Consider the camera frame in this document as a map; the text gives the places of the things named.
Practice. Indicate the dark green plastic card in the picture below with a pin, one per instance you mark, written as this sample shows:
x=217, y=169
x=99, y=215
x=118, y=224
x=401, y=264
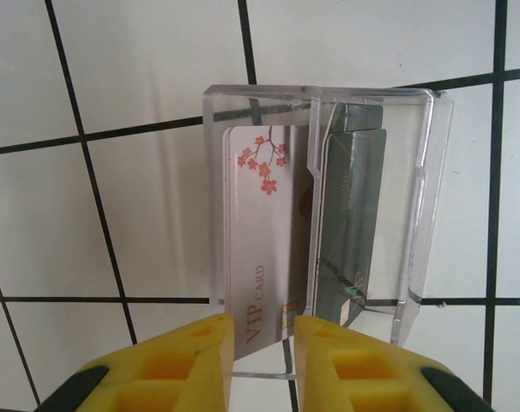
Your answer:
x=354, y=214

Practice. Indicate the white VIP card cherry blossom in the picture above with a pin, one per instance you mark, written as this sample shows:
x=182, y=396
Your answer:
x=264, y=240

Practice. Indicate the small dark box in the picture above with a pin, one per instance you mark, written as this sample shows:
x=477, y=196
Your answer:
x=427, y=141

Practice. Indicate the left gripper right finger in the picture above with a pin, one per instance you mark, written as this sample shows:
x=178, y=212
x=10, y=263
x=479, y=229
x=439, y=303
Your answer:
x=358, y=373

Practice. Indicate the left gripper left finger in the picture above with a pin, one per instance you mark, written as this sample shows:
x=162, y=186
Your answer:
x=170, y=373

